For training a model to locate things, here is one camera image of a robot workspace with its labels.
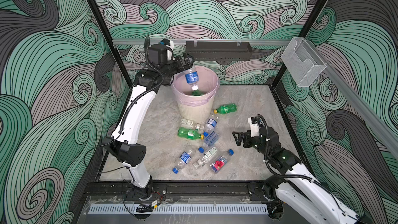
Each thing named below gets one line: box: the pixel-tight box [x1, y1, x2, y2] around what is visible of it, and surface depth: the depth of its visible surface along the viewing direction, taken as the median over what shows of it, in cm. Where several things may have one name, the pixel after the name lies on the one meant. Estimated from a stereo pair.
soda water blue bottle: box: [197, 131, 219, 154], surface depth 88 cm
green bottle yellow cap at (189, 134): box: [177, 127, 205, 140], surface depth 92 cm
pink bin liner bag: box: [171, 65, 220, 107], surface depth 81 cm
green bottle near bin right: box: [212, 103, 238, 115], surface depth 103 cm
